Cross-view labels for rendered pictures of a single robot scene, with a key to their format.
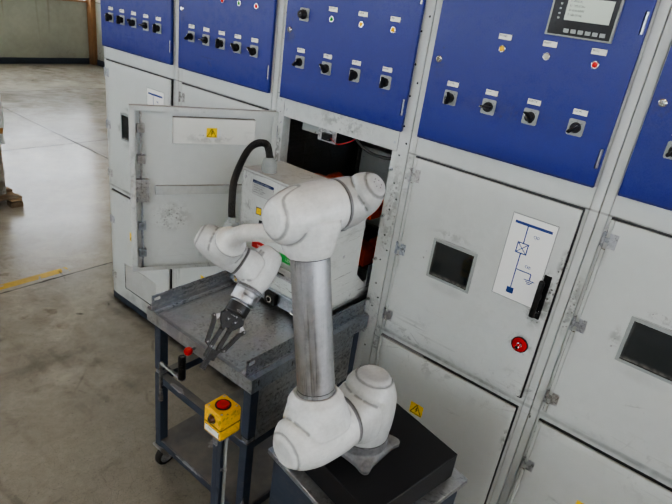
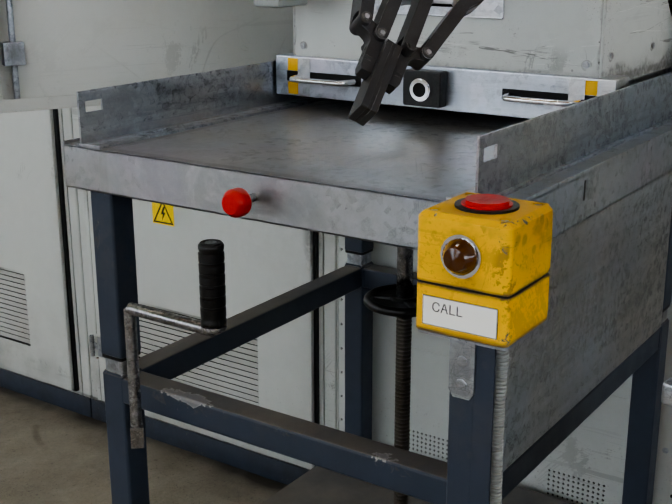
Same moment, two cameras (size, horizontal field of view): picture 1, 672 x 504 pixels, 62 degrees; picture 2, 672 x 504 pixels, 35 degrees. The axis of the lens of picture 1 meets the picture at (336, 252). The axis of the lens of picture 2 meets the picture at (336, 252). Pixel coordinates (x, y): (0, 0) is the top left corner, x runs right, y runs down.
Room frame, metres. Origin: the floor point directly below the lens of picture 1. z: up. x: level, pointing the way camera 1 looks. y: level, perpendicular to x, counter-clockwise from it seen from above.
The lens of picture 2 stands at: (0.54, 0.42, 1.10)
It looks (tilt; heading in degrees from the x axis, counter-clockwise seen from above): 17 degrees down; 358
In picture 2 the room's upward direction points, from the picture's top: straight up
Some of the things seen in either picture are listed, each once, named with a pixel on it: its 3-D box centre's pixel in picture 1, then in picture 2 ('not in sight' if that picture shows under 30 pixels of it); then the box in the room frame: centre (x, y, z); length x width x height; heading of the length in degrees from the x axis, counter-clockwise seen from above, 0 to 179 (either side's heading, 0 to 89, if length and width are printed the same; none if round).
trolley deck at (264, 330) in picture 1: (261, 317); (406, 147); (1.99, 0.27, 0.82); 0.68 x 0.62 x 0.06; 144
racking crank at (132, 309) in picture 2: (171, 379); (173, 350); (1.76, 0.58, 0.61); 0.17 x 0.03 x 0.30; 53
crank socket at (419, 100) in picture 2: (270, 297); (423, 88); (2.02, 0.24, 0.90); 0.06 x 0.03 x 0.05; 54
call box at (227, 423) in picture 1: (222, 417); (484, 267); (1.33, 0.28, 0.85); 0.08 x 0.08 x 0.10; 54
